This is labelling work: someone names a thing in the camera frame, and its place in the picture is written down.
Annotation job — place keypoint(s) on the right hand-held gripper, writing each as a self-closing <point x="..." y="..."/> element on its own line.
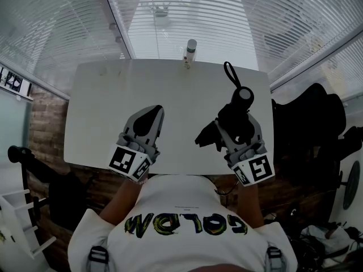
<point x="255" y="169"/>

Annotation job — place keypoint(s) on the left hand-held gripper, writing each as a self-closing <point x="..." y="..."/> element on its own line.
<point x="124" y="160"/>

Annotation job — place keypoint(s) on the black folding umbrella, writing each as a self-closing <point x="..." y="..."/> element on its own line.
<point x="238" y="120"/>

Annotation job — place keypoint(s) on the person's right forearm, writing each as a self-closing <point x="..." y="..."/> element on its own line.
<point x="249" y="205"/>

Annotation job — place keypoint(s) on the person's left forearm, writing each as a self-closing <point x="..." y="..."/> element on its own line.
<point x="122" y="203"/>

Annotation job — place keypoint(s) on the white table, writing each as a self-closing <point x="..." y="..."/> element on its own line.
<point x="184" y="109"/>

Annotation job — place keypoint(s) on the large black office chair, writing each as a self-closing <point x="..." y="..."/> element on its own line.
<point x="306" y="118"/>

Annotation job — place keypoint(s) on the person's white printed t-shirt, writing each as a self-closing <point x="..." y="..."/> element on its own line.
<point x="175" y="197"/>

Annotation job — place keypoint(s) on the white bottle green cap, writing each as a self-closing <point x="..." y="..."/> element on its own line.
<point x="190" y="54"/>

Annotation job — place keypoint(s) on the black office chair without headrest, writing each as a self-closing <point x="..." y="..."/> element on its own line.
<point x="65" y="197"/>

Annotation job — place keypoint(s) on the black mesh office chair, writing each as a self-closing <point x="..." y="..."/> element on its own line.
<point x="353" y="140"/>

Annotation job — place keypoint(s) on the white window blind panel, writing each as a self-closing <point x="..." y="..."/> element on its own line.
<point x="215" y="16"/>
<point x="337" y="69"/>
<point x="56" y="33"/>

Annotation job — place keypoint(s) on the black round disc stand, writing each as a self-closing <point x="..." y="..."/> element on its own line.
<point x="351" y="186"/>

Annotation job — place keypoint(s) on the black and white framed picture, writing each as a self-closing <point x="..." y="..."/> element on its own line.
<point x="14" y="82"/>

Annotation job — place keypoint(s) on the white rack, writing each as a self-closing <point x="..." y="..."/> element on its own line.
<point x="11" y="217"/>

